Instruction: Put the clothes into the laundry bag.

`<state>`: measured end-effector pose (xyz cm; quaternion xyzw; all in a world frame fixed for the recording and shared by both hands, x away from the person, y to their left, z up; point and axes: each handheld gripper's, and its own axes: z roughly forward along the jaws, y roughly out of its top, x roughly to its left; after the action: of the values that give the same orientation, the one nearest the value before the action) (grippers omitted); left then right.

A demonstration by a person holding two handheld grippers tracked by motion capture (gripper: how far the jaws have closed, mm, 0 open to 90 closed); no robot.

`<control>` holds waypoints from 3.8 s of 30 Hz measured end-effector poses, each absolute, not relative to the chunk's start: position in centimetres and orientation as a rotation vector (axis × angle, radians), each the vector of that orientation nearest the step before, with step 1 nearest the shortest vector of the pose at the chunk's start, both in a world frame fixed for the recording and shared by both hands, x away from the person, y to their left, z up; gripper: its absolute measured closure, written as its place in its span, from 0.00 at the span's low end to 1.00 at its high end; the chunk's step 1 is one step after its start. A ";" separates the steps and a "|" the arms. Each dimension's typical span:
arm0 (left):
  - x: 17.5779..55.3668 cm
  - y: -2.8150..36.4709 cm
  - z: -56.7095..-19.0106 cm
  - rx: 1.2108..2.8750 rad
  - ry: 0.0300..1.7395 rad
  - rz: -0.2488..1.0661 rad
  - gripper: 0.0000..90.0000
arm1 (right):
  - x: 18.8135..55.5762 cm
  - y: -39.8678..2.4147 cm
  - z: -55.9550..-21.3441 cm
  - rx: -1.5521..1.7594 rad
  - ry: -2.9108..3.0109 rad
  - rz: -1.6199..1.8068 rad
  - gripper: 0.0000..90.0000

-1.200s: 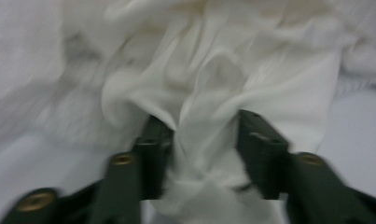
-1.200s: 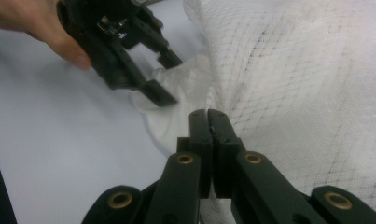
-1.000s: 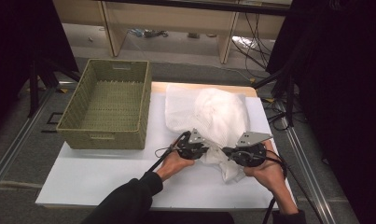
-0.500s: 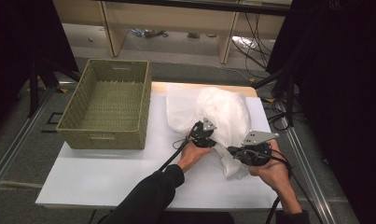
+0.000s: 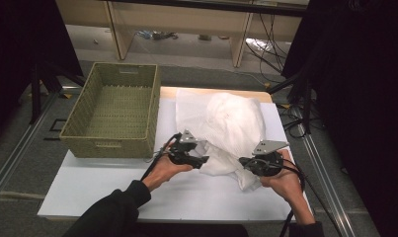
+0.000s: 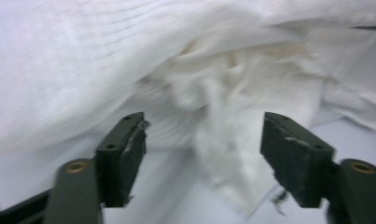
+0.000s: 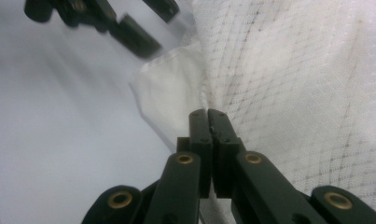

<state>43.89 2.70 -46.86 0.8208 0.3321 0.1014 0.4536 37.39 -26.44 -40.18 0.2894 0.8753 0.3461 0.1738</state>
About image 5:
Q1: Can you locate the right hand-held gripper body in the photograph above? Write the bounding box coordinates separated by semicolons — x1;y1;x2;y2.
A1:
250;139;290;178

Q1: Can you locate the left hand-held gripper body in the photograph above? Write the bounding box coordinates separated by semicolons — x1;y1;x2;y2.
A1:
166;128;208;166

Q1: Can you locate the white mesh laundry bag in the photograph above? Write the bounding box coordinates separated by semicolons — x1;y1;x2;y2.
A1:
175;88;268;193

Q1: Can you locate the person's left hand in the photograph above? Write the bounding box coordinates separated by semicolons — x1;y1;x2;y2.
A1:
141;151;195;193

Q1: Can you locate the person's right hand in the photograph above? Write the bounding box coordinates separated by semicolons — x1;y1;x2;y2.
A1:
259;149;308;206

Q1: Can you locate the black metal stand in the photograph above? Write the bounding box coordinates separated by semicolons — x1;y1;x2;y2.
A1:
266;71;315;135
29;61;88;125

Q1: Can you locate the green woven basket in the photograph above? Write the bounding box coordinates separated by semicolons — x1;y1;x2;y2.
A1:
58;61;162;159

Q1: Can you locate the clutter under shelf unit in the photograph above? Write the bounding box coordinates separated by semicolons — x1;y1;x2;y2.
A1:
135;30;180;41

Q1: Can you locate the black curtain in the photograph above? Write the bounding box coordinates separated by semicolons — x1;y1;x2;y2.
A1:
280;0;398;237
0;0;85;151

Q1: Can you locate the beige wooden shelf unit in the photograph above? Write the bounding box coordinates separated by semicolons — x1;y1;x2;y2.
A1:
55;0;303;68

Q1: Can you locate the left hand-held gripper cable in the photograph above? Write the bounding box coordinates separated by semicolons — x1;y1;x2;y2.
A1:
140;132;183;182

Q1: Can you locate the hand-held gripper cable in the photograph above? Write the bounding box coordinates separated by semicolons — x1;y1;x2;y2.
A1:
140;132;183;182
242;157;345;237

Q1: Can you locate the right hand-held gripper cable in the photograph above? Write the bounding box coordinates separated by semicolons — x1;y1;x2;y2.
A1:
242;157;345;237

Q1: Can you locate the metal floor rail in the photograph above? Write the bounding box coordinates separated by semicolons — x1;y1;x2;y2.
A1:
0;86;63;202
300;132;358;237

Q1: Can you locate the bundle of black floor cables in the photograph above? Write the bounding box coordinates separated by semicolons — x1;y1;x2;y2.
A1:
244;12;288;75

